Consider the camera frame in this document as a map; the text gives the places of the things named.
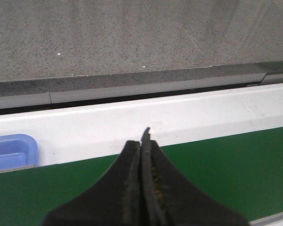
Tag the grey stone counter slab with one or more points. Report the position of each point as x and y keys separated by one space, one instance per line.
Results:
x=57 y=45

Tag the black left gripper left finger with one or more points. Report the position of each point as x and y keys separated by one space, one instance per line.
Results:
x=116 y=199

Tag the blue plastic tray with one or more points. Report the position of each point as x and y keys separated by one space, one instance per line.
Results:
x=18 y=151

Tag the white conveyor back rail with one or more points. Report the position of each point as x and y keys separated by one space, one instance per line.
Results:
x=84 y=132

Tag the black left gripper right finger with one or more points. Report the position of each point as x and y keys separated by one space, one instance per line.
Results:
x=171 y=200

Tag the green conveyor belt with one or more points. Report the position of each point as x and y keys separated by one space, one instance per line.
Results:
x=243 y=172

